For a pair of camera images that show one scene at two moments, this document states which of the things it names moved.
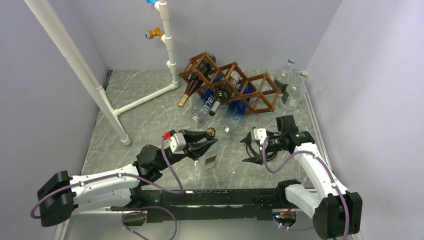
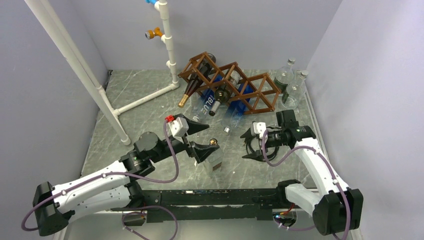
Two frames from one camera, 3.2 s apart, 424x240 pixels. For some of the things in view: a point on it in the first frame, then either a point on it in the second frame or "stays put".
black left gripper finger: [193, 136] -> [193, 126]
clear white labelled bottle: [292, 94] stays put
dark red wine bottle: [197, 78] stays put
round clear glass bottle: [285, 77] stays put
